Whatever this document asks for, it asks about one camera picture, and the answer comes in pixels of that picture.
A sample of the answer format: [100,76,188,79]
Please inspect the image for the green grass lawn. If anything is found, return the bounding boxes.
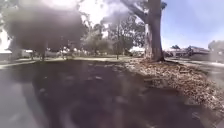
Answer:
[13,54,145,64]

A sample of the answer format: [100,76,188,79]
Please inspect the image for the dark asphalt path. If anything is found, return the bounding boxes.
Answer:
[0,59,224,128]

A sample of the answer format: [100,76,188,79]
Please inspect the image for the large tree trunk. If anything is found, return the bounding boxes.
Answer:
[119,0,168,63]

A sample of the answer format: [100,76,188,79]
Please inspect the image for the dry leaf litter strip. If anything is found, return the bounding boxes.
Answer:
[123,58,224,114]

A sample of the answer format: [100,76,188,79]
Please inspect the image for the low building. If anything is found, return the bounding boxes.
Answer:
[163,45,212,62]

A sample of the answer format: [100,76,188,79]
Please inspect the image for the pale building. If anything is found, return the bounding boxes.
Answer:
[0,49,34,62]

